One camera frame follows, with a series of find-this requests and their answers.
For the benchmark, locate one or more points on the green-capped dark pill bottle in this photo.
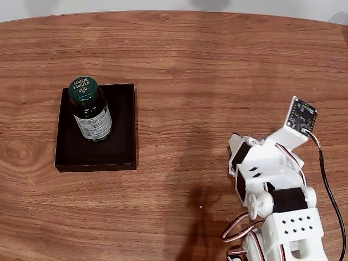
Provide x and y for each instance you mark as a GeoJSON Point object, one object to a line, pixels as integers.
{"type": "Point", "coordinates": [87, 108]}

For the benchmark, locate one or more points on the shallow black box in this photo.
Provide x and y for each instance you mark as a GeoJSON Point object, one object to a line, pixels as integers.
{"type": "Point", "coordinates": [119, 141]}

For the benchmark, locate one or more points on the camera board on white mount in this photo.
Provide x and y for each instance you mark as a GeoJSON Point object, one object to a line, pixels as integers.
{"type": "Point", "coordinates": [301, 114]}

